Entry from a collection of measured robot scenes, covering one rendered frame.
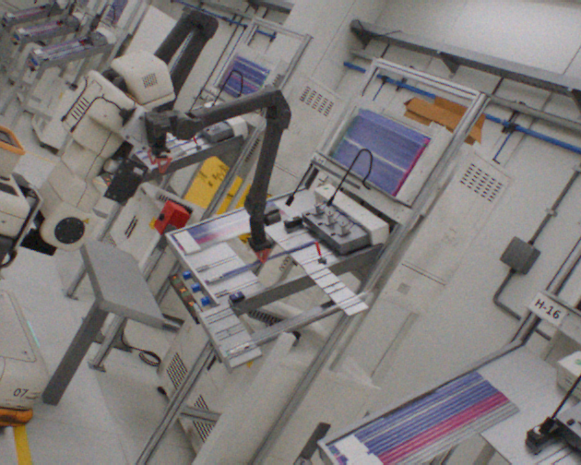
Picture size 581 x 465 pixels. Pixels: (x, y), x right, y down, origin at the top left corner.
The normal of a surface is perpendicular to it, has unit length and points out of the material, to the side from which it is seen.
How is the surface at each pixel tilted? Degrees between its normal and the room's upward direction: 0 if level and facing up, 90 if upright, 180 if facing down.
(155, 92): 90
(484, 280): 90
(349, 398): 90
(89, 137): 90
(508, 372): 45
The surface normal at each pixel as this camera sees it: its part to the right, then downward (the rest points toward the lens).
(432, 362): -0.74, -0.35
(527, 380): -0.16, -0.85
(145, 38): 0.44, 0.39
